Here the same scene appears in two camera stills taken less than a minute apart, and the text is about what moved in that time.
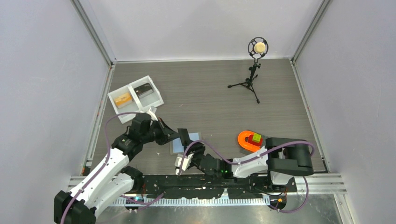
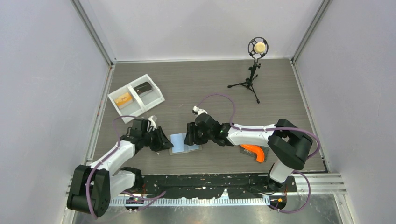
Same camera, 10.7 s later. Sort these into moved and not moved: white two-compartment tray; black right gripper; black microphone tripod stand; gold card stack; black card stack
Moved: black right gripper
Not moved: black microphone tripod stand; black card stack; gold card stack; white two-compartment tray
